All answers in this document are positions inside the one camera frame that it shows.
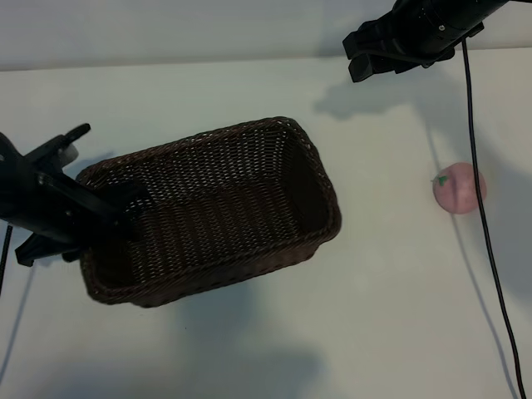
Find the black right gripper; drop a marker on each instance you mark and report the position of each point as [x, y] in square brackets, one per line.
[428, 29]

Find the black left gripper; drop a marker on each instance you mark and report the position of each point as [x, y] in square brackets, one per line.
[41, 203]

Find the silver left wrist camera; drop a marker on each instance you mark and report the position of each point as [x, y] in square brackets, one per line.
[66, 151]

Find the pink peach with green leaf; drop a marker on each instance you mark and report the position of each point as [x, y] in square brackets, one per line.
[451, 197]

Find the dark brown wicker basket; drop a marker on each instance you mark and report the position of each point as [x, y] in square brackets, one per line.
[216, 208]

